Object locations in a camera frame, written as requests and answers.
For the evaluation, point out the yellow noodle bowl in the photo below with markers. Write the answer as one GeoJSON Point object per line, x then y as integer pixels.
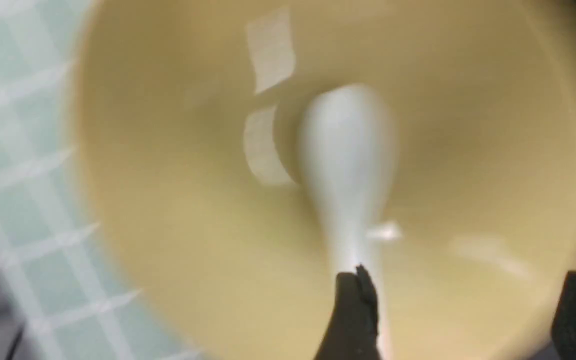
{"type": "Point", "coordinates": [186, 114]}

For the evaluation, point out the white ceramic soup spoon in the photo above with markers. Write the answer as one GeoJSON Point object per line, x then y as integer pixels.
{"type": "Point", "coordinates": [348, 166]}

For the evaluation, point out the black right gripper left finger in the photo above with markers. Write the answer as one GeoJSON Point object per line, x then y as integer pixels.
{"type": "Point", "coordinates": [352, 331]}

